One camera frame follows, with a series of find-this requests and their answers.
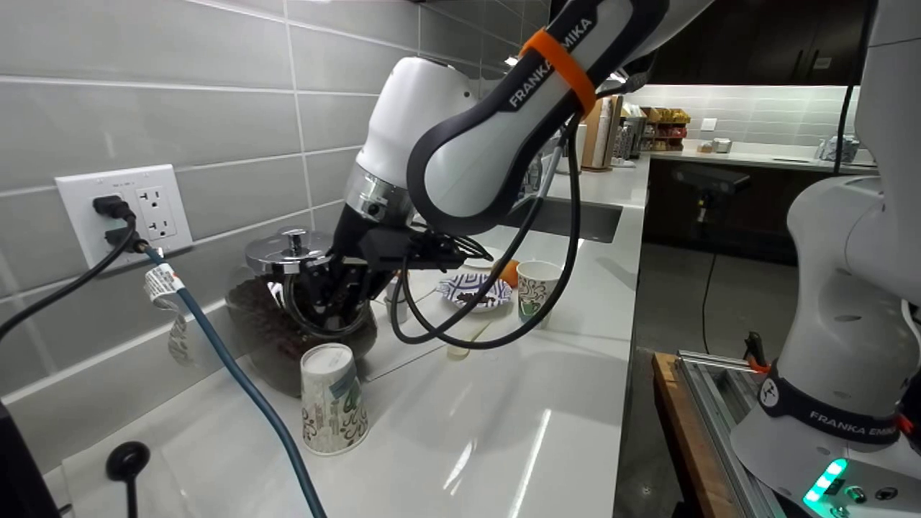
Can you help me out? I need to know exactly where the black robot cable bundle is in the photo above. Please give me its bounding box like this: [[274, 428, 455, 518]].
[[386, 113, 588, 352]]

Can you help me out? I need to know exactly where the black measuring spoon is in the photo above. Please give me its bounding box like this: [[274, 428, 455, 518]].
[[106, 440, 150, 518]]

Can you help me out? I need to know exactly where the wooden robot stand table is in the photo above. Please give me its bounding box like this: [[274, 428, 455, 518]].
[[651, 355, 750, 518]]

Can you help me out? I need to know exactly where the upside-down patterned paper cup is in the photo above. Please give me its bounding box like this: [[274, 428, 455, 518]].
[[300, 344, 369, 454]]

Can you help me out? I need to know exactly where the white cable warning tag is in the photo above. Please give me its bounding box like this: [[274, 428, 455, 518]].
[[143, 264, 185, 306]]

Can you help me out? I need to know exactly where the glass jar of coffee beans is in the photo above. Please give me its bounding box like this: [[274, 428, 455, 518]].
[[224, 267, 376, 359]]

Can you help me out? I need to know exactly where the blue patterned bowl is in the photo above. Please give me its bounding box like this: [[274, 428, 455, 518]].
[[440, 273, 512, 312]]

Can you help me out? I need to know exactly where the white wall outlet with plugs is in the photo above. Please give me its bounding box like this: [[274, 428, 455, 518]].
[[55, 164, 193, 264]]

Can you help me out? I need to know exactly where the upright patterned paper cup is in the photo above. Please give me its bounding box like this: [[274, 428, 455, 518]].
[[517, 259, 560, 323]]

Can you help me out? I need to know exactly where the small orange fruit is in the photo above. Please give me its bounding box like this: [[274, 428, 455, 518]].
[[501, 259, 520, 287]]

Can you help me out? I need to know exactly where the black power cable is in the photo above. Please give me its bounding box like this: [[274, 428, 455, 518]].
[[0, 194, 147, 339]]

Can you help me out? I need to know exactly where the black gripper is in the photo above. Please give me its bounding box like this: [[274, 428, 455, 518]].
[[330, 207, 488, 285]]

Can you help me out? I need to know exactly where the blue cable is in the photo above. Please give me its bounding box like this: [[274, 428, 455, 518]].
[[142, 244, 330, 518]]

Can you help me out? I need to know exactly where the metal jar lid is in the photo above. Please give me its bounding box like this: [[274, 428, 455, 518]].
[[245, 228, 330, 276]]

